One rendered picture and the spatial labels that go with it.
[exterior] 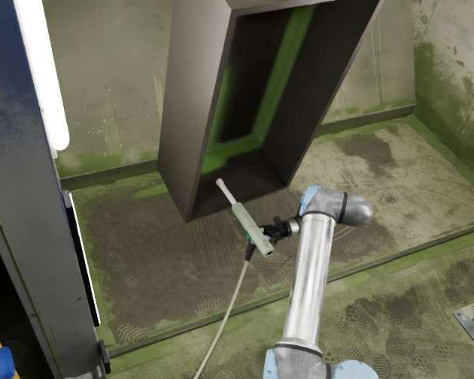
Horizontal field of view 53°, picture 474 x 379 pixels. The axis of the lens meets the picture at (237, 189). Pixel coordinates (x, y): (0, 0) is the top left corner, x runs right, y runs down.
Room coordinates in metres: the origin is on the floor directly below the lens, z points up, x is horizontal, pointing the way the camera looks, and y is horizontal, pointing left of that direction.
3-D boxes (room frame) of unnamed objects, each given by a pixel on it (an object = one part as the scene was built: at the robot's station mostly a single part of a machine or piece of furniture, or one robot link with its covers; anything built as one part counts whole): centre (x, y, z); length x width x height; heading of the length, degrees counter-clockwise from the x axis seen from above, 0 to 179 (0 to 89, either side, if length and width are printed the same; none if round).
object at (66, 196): (0.80, 0.44, 0.96); 0.06 x 0.02 x 0.63; 29
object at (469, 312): (1.42, -1.40, 0.01); 0.20 x 0.20 x 0.01; 29
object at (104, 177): (2.55, -0.12, 0.11); 2.70 x 0.02 x 0.13; 119
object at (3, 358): (0.28, 0.32, 1.48); 0.05 x 0.02 x 0.05; 29
